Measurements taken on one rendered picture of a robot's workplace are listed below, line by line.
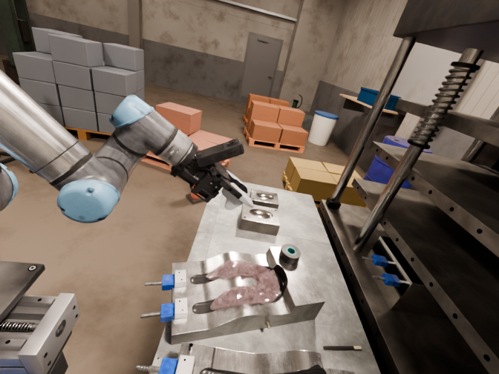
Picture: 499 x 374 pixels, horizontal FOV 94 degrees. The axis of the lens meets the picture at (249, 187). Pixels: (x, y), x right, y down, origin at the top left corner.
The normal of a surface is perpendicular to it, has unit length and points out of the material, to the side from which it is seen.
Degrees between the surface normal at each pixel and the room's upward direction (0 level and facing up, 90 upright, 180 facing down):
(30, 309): 0
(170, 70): 90
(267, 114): 90
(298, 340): 0
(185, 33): 90
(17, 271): 0
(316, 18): 90
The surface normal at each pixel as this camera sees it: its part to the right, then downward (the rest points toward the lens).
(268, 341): 0.20, -0.85
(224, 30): 0.07, 0.51
